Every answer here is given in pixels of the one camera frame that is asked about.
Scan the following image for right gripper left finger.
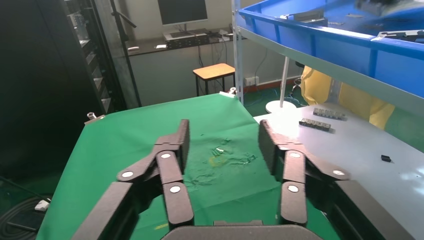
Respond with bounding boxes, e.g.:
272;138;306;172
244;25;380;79
71;119;195;240

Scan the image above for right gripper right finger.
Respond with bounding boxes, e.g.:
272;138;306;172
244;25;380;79
258;119;350;227

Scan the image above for small ribbed metal part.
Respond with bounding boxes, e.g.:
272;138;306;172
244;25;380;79
299;118;332;132
312;107;347;121

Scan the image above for green table cloth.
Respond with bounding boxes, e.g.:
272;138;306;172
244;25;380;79
35;93;342;240

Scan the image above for white round-base lamp stand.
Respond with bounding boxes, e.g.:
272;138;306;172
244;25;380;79
265;56;297;115

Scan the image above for yellow plastic bag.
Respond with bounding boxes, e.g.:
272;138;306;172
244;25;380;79
299;65;397;131

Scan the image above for silver binder clip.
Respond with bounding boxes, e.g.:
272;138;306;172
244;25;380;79
84;112;106;126
219;86;238;99

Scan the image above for desk with white panel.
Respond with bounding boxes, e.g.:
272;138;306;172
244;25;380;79
126;28;286;108

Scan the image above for wooden top stool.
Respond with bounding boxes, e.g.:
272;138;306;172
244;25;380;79
193;62;237;97

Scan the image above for black stand pole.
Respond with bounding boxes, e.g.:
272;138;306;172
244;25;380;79
110;0;143;109

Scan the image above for blue plastic bin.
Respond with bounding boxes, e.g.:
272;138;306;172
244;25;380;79
238;0;424;90

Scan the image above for black desktop device box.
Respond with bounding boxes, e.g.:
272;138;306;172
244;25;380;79
163;29;210;50

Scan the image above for white power adapter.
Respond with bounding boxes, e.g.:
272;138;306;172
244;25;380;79
34;199;51;213

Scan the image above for black computer monitor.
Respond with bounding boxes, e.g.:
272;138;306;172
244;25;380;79
157;0;209;27

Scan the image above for black equipment rack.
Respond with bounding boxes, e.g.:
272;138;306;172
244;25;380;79
0;0;128;173

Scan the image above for white shelf post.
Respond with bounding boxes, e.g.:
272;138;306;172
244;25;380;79
231;0;244;105

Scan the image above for stamped metal bracket part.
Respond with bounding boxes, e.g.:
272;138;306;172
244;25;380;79
377;29;424;44
281;9;329;27

